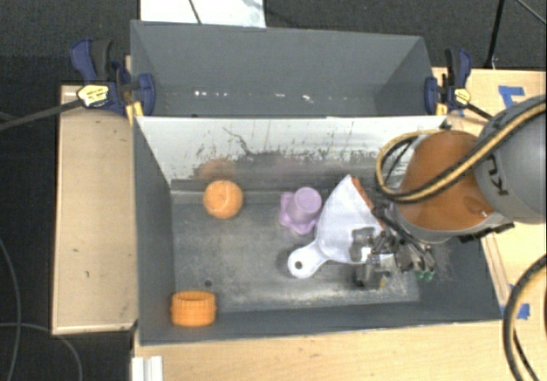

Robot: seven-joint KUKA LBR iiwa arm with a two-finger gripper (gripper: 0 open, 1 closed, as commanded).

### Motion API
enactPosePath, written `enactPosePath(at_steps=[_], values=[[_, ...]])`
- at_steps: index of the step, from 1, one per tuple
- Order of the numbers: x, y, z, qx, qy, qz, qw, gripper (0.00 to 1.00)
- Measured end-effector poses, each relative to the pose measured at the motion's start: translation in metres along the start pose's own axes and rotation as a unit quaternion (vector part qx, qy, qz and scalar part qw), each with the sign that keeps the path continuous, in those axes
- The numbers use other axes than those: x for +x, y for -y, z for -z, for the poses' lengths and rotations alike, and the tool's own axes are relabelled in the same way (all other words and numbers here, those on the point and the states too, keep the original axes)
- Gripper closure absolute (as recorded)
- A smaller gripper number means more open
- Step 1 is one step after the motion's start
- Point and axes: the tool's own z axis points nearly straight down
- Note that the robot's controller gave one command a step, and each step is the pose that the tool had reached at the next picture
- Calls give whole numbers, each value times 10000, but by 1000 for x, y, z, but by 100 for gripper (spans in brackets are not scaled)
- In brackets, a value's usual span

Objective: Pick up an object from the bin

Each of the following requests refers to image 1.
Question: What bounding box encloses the purple plastic cup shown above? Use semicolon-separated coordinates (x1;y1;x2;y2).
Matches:
279;186;323;237

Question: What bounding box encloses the orange ribbed ring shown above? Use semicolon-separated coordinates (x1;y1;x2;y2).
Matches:
170;290;218;327

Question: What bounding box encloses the white scoop with red-brown edge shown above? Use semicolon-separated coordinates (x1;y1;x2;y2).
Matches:
286;174;387;280

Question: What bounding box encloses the pale wood board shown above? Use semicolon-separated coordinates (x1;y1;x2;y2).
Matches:
50;84;140;336

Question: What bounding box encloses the grey metal bin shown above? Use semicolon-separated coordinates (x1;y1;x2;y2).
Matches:
129;19;503;346

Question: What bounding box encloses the orange ball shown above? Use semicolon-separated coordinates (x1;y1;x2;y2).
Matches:
203;179;244;220

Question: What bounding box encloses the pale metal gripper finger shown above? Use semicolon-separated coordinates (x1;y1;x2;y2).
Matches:
350;226;378;264
355;256;390;289

